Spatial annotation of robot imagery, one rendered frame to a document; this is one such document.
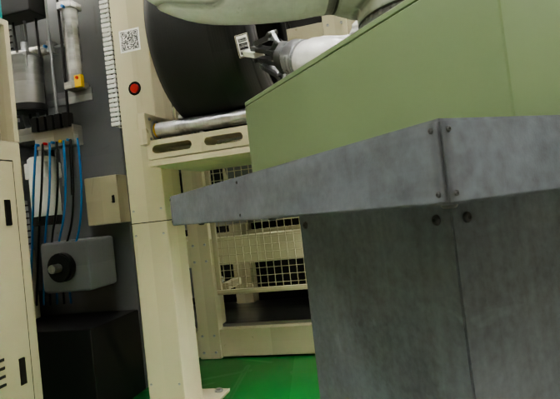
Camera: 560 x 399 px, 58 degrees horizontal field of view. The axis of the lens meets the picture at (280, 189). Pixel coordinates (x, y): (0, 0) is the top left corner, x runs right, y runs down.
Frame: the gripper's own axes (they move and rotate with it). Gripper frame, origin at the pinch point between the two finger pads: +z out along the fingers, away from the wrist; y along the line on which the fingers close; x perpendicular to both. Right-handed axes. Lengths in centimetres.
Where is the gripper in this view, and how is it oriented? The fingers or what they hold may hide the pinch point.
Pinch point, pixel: (252, 52)
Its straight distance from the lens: 139.7
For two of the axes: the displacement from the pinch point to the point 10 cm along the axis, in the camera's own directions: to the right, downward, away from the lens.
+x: 8.2, -4.2, 3.8
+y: 2.3, 8.6, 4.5
